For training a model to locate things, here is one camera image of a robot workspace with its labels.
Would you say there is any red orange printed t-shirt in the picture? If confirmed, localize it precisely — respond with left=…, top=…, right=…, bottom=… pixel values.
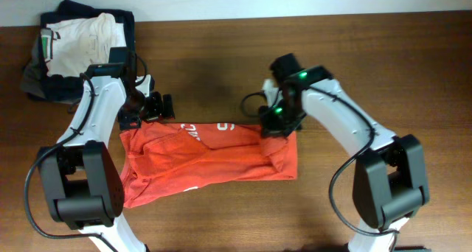
left=120, top=122, right=298, bottom=209

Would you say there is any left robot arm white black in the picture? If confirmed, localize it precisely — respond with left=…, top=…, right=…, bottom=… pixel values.
left=31, top=63, right=173, bottom=251

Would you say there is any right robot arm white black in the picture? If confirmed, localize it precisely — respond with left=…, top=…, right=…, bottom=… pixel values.
left=259, top=65, right=430, bottom=251

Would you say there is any navy folded garment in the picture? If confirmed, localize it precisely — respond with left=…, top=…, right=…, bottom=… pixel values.
left=21, top=0, right=135, bottom=103

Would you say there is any white folded t-shirt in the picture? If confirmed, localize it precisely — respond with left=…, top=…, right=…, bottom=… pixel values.
left=41, top=13, right=126, bottom=77

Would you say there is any grey folded garment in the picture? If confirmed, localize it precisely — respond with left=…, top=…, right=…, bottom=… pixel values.
left=20, top=36, right=83, bottom=104

